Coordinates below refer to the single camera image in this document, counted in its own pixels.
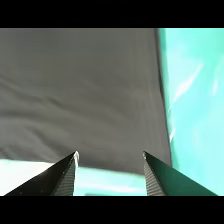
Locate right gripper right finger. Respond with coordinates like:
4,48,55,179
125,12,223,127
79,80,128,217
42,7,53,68
142,150,218,197

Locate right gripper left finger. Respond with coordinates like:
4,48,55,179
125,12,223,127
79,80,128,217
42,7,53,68
3,150,81,197

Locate dark grey garment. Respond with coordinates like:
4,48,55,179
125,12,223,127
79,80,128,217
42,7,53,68
0,28,174,177

